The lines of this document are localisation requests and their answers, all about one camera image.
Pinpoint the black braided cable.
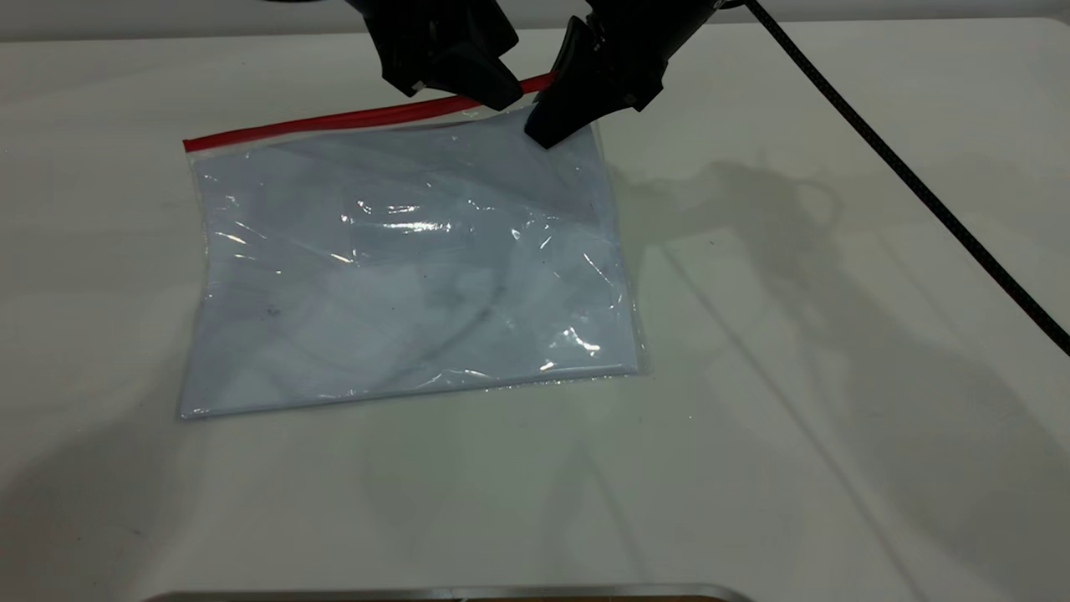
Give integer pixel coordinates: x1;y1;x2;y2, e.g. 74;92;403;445
742;0;1070;358

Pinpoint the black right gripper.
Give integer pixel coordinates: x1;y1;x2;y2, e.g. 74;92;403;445
524;0;721;151

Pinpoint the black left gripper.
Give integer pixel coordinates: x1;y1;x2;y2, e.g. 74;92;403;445
345;0;525;112

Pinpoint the clear zip bag red zipper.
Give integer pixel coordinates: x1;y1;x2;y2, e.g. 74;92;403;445
180;71;651;421

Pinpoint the silver metal edge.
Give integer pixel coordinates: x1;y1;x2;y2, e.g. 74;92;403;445
144;583;757;602

